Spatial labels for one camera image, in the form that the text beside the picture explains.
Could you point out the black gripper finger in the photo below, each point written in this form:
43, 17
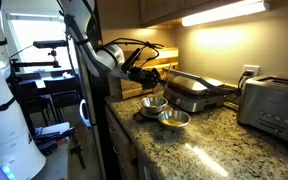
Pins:
160, 84
160, 77

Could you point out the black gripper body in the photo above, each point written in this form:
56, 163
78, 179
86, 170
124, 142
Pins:
142, 77

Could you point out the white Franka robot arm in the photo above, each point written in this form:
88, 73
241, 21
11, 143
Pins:
4, 133

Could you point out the deep steel bowl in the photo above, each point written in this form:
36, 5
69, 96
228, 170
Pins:
154, 104

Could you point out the shallow steel bowl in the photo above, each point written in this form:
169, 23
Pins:
184, 116

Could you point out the thick end-grain cutting board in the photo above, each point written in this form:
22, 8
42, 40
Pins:
130, 91

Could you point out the steel panini press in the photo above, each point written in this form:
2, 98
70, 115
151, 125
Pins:
197, 96

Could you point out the black kitchen scale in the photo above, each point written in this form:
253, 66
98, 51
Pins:
138, 117

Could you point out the yellow grainy food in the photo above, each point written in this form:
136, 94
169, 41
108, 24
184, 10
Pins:
174, 122

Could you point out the wooden upper cabinet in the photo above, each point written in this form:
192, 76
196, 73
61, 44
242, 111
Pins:
160, 8

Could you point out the wooden base cabinet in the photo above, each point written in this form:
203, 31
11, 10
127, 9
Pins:
120, 146

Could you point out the dark dining chair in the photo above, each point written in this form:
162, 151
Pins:
65, 96
34, 100

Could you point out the warm under-cabinet light bar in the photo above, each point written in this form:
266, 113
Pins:
224, 12

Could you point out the dark dining table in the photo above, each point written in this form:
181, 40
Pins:
50, 81

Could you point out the black clamp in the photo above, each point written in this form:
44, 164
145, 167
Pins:
77, 148

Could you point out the black equipment bundle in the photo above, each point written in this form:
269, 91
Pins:
50, 140

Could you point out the steel toaster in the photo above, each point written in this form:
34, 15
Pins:
270, 106

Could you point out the bright window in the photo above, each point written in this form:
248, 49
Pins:
34, 30

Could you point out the white metal cart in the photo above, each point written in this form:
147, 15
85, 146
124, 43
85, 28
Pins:
55, 166

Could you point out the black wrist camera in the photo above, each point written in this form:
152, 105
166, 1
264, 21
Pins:
132, 59

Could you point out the black vertical frame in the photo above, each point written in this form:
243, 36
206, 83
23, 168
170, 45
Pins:
94, 110

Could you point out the white wall outlet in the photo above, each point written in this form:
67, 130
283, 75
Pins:
254, 68

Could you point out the black tripod camera mount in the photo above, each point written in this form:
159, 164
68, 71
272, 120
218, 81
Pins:
49, 43

